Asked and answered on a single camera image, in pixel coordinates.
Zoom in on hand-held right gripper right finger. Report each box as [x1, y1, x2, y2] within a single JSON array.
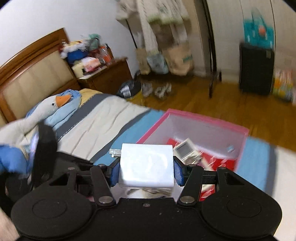
[[173, 156, 245, 207]]

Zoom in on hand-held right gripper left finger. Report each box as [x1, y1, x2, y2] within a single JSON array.
[[50, 159, 120, 207]]

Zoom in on cream remote control with screen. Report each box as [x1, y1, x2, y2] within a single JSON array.
[[173, 138, 202, 163]]

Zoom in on white charger adapter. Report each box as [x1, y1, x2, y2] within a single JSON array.
[[109, 143, 174, 189]]

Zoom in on pink cardboard box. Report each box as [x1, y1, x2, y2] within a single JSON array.
[[136, 109, 250, 202]]

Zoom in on person's left forearm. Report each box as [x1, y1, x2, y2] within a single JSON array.
[[0, 206, 20, 241]]

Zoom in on red box with glasses print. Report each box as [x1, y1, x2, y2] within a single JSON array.
[[166, 138, 236, 202]]

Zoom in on white goose plush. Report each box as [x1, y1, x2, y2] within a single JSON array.
[[0, 94, 71, 149]]

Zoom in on light blue pillow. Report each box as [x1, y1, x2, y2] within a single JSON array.
[[25, 89, 82, 133]]

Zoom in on wooden padded headboard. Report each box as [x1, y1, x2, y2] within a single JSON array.
[[0, 28, 81, 123]]

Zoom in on grey sneaker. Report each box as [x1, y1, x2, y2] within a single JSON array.
[[154, 84, 173, 98], [141, 82, 153, 97]]

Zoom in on black bin with yellow rim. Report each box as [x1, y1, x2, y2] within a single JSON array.
[[116, 80, 142, 100]]

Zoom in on wooden nightstand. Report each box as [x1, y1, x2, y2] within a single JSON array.
[[77, 58, 133, 95]]

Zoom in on orange white tissue pack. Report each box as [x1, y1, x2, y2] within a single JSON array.
[[82, 57, 101, 72]]

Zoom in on patterned grey shopping bag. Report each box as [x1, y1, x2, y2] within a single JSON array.
[[148, 53, 169, 75]]

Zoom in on brown paper bag green print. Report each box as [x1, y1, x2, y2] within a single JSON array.
[[162, 43, 195, 76]]

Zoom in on red snack packets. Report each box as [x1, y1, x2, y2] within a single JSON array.
[[97, 45, 115, 66]]

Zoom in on plain brown paper bag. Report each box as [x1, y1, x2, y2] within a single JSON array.
[[135, 46, 151, 75]]

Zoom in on black clothes rack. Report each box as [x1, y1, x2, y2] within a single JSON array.
[[126, 0, 223, 98]]

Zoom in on teal white bag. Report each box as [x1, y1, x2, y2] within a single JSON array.
[[88, 34, 102, 46]]

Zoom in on black suitcase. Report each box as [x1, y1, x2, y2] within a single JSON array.
[[239, 43, 275, 96]]

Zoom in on colourful gift bag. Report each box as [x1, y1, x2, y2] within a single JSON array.
[[273, 70, 295, 102]]

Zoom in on white knitted cardigan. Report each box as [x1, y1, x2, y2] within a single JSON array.
[[116, 0, 192, 56]]

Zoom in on teal felt handbag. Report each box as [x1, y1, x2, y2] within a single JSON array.
[[243, 9, 275, 48]]

